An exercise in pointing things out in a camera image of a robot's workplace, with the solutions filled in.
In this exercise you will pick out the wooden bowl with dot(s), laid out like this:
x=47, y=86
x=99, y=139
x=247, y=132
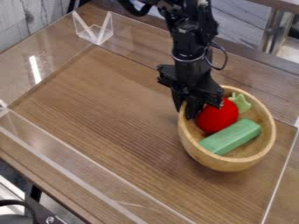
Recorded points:
x=248, y=153

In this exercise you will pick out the green rectangular block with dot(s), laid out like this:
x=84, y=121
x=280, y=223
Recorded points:
x=226, y=140

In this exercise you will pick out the red fruit with green leaf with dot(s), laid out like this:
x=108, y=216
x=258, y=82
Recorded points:
x=215, y=119

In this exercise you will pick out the black table leg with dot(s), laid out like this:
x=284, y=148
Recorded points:
x=36, y=193

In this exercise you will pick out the metal frame in background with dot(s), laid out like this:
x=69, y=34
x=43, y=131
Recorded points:
x=278, y=26

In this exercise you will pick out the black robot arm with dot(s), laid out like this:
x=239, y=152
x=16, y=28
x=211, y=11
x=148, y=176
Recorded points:
x=194, y=28

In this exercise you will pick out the clear acrylic tray wall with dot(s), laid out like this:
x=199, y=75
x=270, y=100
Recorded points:
x=87, y=187

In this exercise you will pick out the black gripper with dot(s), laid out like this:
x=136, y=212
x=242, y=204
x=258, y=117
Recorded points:
x=187, y=77

